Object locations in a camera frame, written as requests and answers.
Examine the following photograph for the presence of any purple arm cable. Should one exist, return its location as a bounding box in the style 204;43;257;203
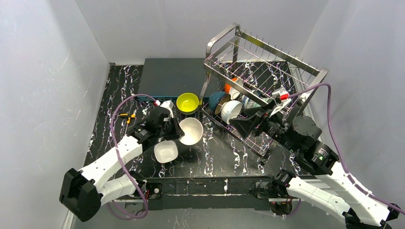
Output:
288;83;405;216
106;94;160;220

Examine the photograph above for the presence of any blue white patterned bowl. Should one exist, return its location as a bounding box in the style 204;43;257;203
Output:
241;90;261;109

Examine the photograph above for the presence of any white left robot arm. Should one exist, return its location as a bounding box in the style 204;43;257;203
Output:
59;102;184;222

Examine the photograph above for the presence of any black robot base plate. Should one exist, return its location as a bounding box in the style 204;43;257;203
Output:
144;176;293;215

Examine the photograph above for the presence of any orange white bowl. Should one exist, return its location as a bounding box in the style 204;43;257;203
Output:
224;77;243;100

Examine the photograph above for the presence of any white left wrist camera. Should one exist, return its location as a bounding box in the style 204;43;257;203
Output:
160;100;174;118

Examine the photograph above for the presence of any white round bowl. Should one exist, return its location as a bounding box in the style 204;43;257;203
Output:
221;100;242;124

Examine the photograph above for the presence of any stainless steel dish rack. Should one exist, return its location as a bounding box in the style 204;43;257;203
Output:
200;23;328;165

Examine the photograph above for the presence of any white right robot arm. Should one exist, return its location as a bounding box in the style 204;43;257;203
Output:
228;105;404;229

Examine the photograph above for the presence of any dark teal network switch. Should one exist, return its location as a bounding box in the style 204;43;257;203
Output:
138;58;207;100

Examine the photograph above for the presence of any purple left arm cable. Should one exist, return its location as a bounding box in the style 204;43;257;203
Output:
106;94;160;220

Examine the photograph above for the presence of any orange black small tool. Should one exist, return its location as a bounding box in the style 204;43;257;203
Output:
118;113;136;124

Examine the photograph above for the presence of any white square bowl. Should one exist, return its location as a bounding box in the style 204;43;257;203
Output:
154;140;179;164

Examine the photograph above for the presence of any yellow bowl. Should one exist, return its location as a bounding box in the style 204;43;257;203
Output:
176;93;199;115

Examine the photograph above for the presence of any beige floral bowl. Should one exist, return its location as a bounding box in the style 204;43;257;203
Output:
179;117;203;146

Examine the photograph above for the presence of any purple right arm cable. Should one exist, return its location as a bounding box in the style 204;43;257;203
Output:
288;83;405;216

